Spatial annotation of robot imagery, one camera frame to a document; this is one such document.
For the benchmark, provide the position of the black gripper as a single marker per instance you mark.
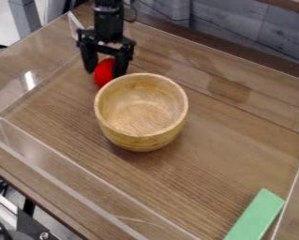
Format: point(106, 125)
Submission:
point(107, 31)

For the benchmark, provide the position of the red plush fruit green top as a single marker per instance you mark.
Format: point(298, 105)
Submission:
point(103, 74)

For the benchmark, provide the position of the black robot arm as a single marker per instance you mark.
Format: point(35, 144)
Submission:
point(110, 48)

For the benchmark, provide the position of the wooden bowl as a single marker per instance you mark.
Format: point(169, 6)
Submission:
point(141, 110)

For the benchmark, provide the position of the black device bottom left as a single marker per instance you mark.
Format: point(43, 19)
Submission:
point(22, 227)

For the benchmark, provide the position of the green rectangular block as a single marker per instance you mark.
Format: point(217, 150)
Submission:
point(257, 218)

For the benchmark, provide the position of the clear acrylic corner bracket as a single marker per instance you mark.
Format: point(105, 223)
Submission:
point(75, 25)

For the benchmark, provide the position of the grey post top left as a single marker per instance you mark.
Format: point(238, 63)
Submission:
point(26, 16)

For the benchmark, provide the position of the clear acrylic enclosure wall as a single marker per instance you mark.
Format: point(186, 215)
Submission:
point(183, 192)

